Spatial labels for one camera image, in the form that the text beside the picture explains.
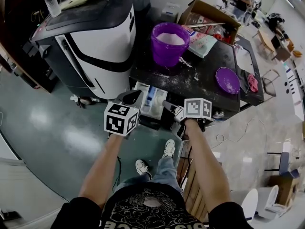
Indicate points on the person's left forearm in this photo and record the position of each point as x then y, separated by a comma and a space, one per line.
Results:
102, 168

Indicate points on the black cloth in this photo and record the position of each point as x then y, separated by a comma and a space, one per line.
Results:
244, 80

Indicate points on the person's right shoe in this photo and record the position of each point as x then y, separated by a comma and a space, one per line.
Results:
169, 148

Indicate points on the dark blue chair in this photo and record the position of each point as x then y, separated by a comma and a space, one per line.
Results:
284, 163

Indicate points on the open cardboard box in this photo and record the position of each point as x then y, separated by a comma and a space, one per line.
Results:
209, 11

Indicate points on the white box with blue bottle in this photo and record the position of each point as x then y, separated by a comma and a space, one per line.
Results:
150, 96

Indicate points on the white board with black marks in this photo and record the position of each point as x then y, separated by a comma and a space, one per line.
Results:
293, 89

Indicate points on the white plastic container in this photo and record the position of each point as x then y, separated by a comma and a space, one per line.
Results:
170, 12

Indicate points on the white toilet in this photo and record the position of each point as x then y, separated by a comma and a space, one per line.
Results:
250, 204
274, 201

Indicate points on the purple round lid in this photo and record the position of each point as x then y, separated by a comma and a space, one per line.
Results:
227, 80

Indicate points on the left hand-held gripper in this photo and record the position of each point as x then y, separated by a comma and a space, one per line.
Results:
114, 123

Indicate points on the clear bottle with red cap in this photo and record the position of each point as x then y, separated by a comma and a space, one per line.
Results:
52, 2

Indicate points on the large white and black machine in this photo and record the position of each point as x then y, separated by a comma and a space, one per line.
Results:
100, 46

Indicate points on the red plastic item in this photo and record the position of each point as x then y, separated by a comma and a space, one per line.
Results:
220, 37

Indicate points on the person's black printed shirt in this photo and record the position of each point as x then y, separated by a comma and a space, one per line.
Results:
147, 209

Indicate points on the person's left shoe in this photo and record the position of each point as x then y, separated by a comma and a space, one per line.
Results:
143, 168

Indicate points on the black work table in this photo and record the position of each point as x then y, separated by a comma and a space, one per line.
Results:
190, 80

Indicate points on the person's shoe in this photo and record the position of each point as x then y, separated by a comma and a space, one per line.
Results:
169, 148
143, 168

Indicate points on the pink cloth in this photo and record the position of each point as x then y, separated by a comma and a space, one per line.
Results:
252, 82

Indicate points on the brown wooden box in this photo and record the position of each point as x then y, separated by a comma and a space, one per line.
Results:
283, 190

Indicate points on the purple plastic bucket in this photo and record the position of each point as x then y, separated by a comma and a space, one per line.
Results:
166, 54

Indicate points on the metal frame chair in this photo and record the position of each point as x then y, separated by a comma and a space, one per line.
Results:
270, 85

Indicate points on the wooden slatted pallet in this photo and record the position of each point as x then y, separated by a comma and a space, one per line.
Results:
197, 194

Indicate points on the black framed table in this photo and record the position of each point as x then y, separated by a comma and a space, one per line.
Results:
255, 89

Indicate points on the thin metal rod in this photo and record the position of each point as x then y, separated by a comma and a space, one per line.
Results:
205, 25

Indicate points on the person's right forearm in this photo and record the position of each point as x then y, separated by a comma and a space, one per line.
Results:
209, 170

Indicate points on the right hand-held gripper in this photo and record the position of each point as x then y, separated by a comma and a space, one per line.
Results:
196, 110

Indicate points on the small wooden table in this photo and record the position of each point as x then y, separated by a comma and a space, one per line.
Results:
264, 42

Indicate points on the white powder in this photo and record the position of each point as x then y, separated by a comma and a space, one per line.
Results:
170, 38

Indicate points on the pink and white flour bag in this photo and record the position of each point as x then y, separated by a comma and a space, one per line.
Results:
202, 44

